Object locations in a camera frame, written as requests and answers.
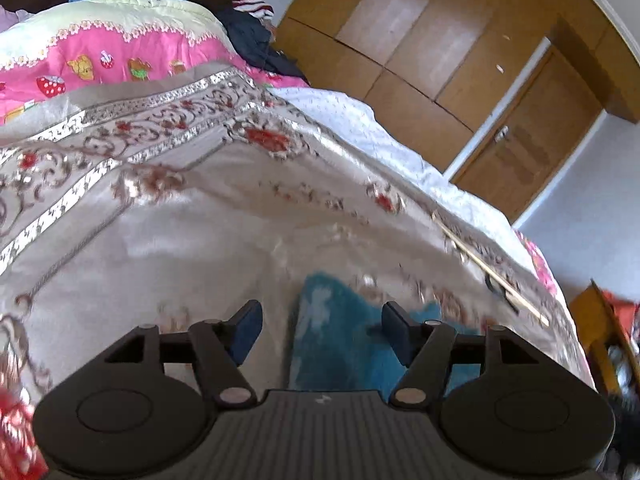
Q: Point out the pink cartoon print quilt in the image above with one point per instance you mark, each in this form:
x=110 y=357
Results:
x=81 y=43

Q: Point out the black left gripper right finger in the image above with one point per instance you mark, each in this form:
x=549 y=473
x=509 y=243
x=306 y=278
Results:
x=423 y=349

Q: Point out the white dotted bed sheet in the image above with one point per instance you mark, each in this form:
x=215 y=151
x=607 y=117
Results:
x=355 y=123

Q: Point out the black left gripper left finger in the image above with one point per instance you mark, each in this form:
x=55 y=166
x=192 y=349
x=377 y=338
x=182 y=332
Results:
x=220 y=348

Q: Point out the long wooden stick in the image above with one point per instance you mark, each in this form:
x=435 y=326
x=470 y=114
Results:
x=459 y=244

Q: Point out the teal fuzzy small garment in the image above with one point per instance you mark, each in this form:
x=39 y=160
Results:
x=338 y=344

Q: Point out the red white striped garment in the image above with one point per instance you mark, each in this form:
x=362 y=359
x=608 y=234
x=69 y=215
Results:
x=256 y=8

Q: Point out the dark navy clothing pile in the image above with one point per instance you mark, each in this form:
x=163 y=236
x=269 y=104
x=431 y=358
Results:
x=252 y=41

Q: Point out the wooden wardrobe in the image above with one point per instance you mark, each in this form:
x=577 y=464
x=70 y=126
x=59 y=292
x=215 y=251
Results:
x=433 y=70

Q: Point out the wooden door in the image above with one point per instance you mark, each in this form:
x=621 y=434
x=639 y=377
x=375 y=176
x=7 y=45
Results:
x=548 y=119

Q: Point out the orange cardboard box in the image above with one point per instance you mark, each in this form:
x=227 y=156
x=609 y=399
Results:
x=610 y=356

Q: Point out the floral satin bed cover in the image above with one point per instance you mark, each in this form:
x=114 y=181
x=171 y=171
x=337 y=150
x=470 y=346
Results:
x=131 y=212

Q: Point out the silver door handle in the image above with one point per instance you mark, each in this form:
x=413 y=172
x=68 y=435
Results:
x=501 y=133

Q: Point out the small dark handled tool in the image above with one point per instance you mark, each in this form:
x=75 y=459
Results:
x=501 y=292

